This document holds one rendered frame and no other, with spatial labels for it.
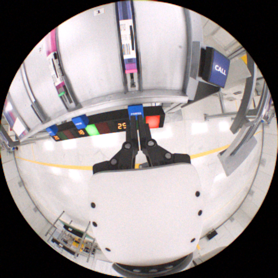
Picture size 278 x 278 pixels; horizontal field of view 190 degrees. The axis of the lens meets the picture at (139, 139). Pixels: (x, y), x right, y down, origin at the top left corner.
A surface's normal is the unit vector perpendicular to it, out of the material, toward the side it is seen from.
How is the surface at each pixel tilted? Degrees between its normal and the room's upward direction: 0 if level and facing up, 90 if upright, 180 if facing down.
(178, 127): 0
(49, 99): 48
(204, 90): 90
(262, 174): 90
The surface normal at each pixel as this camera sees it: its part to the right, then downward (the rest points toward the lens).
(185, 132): 0.01, 0.11
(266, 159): -0.99, 0.11
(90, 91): 0.09, 0.80
